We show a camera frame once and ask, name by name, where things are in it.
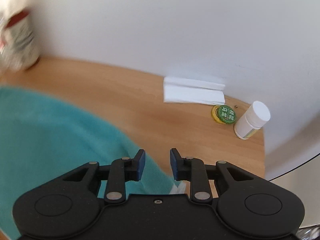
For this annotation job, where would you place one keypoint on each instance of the teal towel white trim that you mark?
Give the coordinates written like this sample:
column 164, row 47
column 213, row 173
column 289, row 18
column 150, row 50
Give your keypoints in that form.
column 43, row 138

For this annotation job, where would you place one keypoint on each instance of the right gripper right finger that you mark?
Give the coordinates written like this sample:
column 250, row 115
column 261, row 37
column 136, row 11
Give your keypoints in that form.
column 192, row 170

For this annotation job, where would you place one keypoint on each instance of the red lid travel tumbler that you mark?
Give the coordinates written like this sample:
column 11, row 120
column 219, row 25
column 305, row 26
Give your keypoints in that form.
column 19, row 48

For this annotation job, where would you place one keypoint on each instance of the folded white tissue paper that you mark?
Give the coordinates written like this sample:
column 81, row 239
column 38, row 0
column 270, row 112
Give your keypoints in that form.
column 180, row 90

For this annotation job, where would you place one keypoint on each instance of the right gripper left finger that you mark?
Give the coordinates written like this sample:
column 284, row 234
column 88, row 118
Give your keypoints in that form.
column 121, row 171

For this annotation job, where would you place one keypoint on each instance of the green yellow round tin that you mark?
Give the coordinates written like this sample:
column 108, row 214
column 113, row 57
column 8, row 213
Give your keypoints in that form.
column 223, row 114

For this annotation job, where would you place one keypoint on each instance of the white pill bottle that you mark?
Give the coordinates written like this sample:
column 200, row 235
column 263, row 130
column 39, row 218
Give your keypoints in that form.
column 256, row 116

